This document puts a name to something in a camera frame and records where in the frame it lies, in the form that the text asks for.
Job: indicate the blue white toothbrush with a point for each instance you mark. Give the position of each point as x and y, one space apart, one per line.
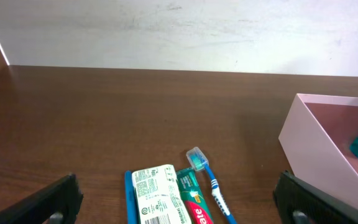
199 162

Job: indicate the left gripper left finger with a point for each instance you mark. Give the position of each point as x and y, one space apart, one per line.
59 202

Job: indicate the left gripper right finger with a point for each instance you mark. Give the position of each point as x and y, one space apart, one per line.
299 202

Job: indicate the pink cardboard box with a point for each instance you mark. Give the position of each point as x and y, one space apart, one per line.
316 138

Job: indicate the green red toothpaste tube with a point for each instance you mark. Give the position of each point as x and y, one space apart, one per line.
192 197

